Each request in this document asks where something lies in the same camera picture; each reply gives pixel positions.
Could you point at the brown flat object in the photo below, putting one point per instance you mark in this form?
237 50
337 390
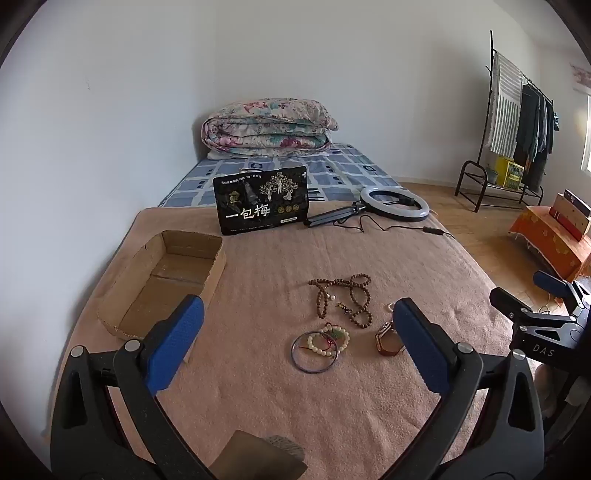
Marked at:
251 454

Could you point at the folded floral quilt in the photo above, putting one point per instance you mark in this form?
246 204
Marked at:
268 124

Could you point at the thin blue bangle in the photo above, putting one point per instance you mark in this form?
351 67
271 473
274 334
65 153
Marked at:
292 350

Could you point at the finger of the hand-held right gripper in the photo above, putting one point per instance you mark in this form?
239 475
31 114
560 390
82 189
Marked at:
508 300
551 281

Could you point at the dark purple box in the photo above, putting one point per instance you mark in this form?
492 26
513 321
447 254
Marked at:
579 201

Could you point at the black metal clothes rack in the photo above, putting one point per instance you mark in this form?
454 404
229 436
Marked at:
459 184

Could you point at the yellow box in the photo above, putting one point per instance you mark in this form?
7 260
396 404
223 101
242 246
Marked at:
508 173

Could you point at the wall poster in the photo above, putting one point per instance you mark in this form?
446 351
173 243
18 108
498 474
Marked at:
582 76

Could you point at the tan cardboard carton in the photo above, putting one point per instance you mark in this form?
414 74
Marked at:
568 217

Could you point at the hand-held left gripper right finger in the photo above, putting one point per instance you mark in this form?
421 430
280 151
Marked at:
420 346

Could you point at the blue hanging garment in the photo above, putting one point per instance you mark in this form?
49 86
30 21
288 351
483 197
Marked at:
548 124

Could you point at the blue checked bed sheet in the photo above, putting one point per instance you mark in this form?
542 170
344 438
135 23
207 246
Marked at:
332 170

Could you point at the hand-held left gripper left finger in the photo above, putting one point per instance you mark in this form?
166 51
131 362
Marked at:
178 341

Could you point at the white pillow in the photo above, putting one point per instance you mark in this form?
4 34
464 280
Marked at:
217 156

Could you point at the grey striped towel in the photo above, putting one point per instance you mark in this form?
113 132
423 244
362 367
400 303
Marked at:
505 106

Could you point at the black snack bag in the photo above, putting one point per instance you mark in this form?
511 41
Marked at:
258 203

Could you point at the cardboard box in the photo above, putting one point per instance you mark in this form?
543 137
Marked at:
161 277

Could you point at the window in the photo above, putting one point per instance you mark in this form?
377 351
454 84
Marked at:
588 134

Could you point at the dark hanging garment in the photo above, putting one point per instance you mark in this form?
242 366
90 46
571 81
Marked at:
526 120

